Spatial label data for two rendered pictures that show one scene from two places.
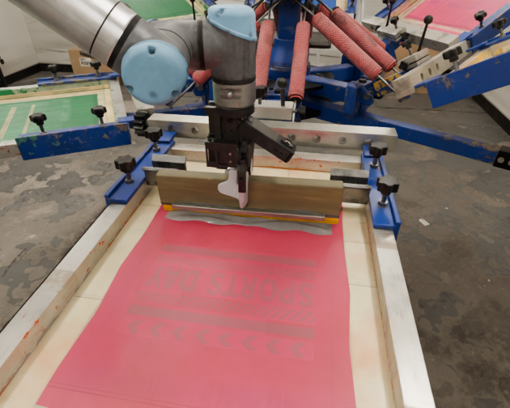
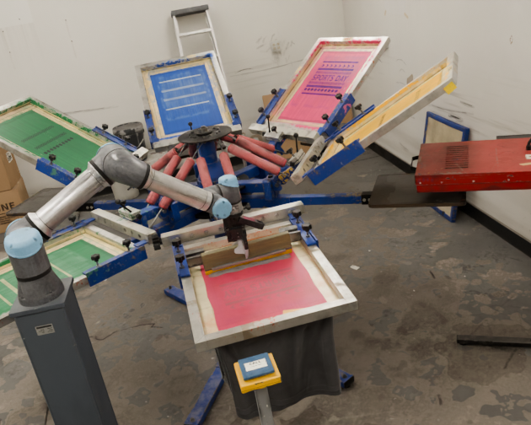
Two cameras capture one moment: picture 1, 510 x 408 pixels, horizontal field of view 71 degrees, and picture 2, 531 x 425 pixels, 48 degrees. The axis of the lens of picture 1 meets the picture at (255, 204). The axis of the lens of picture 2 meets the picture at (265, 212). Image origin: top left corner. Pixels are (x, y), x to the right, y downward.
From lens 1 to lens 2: 1.83 m
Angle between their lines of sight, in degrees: 20
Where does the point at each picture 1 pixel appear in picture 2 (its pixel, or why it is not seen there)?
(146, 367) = (248, 312)
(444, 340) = (394, 338)
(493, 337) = (425, 324)
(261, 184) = (253, 244)
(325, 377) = (308, 292)
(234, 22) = (232, 182)
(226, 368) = (275, 302)
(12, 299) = not seen: outside the picture
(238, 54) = (235, 192)
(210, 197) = (229, 259)
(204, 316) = (257, 296)
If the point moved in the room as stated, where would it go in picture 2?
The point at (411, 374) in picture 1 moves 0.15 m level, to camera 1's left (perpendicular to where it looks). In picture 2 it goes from (334, 277) to (298, 290)
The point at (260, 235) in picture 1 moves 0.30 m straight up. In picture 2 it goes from (260, 268) to (248, 202)
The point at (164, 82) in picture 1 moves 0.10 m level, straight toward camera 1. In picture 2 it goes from (227, 210) to (243, 217)
